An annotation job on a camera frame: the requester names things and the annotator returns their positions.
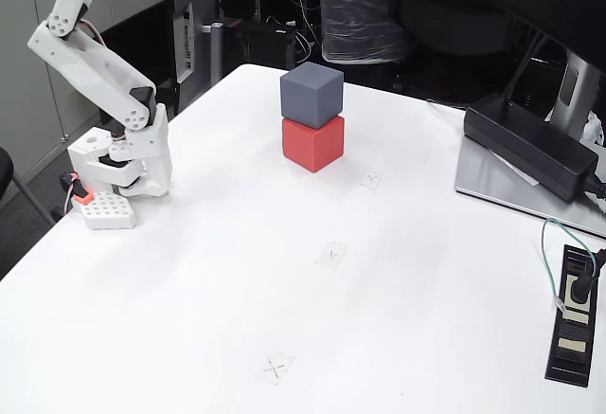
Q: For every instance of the grey block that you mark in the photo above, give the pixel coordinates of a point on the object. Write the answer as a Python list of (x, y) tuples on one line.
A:
[(310, 94)]

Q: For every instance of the red block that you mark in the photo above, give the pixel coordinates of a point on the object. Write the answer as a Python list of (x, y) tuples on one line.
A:
[(315, 149)]

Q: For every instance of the clear tape with X mark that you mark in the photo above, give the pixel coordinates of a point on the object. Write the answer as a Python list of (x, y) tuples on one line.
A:
[(371, 180), (333, 254), (277, 367)]

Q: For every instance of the black equipment case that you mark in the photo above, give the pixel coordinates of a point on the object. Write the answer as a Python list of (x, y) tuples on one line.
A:
[(255, 44)]

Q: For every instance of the plastic wrapped black bin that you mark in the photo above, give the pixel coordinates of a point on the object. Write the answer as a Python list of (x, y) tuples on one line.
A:
[(360, 21)]

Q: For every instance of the silver monitor stand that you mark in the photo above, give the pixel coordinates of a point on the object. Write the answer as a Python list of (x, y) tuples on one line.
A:
[(492, 182)]

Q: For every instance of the white perforated table clamp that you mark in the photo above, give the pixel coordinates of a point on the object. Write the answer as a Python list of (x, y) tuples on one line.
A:
[(109, 210)]

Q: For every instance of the black flat panel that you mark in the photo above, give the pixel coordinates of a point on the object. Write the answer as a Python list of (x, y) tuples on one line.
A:
[(142, 44)]

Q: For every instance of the black power adapter brick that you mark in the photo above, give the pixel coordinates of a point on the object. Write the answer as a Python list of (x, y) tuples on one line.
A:
[(525, 144)]

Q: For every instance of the black power plug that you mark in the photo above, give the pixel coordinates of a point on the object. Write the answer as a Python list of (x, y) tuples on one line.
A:
[(580, 288)]

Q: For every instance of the crumpled white plastic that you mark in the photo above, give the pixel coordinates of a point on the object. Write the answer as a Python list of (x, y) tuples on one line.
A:
[(595, 130)]

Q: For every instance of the black office chair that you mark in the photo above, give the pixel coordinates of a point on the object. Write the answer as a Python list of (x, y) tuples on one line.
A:
[(4, 172)]

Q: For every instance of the black power strip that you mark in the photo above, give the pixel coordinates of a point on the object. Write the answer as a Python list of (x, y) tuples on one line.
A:
[(568, 362)]

